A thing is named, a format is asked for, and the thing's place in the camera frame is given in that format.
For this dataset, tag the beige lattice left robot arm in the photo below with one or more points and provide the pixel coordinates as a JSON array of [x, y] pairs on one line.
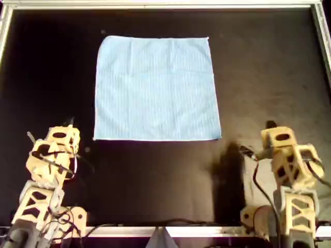
[[36, 206]]

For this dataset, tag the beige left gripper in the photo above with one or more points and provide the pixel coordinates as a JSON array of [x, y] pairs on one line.
[[64, 139]]

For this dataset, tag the light blue microfibre cloth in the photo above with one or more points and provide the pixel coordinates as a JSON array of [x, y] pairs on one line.
[[155, 90]]

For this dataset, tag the grey camera stand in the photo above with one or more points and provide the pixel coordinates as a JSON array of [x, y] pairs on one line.
[[161, 240]]

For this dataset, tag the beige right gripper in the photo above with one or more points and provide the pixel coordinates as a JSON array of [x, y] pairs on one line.
[[282, 140]]

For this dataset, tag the beige lattice right robot arm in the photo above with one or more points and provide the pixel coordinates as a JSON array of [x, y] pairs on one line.
[[300, 214]]

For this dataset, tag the black camera circuit board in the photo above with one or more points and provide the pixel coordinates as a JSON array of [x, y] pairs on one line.
[[247, 152]]

